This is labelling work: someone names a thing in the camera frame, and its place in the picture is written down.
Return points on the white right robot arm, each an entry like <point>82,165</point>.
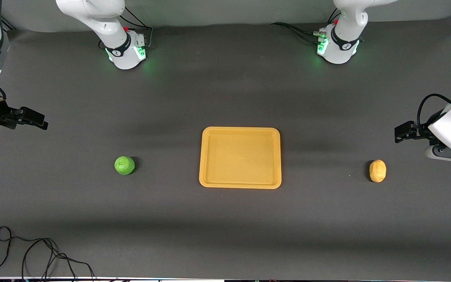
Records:
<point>100,19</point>

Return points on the green lime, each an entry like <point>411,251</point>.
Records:
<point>124,165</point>

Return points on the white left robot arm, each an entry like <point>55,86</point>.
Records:
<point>345,23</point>

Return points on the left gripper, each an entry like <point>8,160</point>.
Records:
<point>418,132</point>

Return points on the yellow plastic tray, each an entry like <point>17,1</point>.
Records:
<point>240,156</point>

